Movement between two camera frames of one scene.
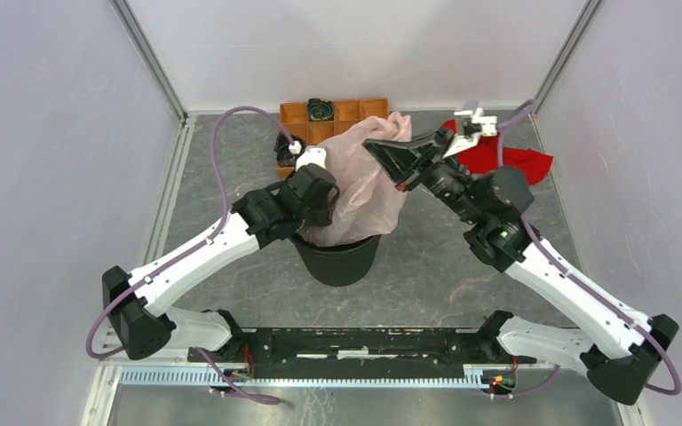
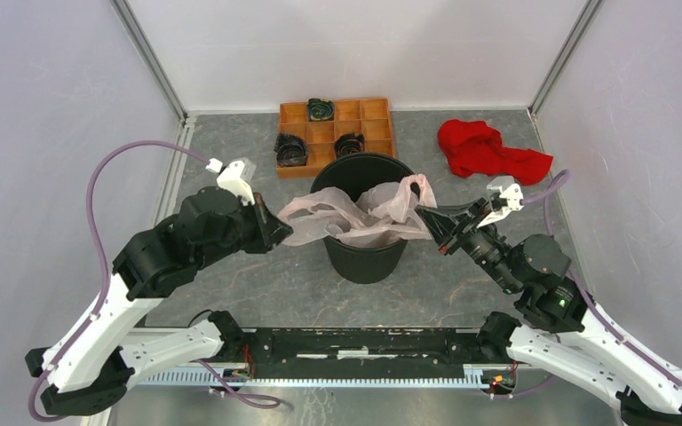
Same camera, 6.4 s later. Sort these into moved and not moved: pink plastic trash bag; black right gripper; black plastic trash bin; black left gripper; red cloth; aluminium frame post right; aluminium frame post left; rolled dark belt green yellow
Moved: black left gripper; black plastic trash bin; pink plastic trash bag; black right gripper
Not moved: red cloth; rolled dark belt green yellow; aluminium frame post right; aluminium frame post left
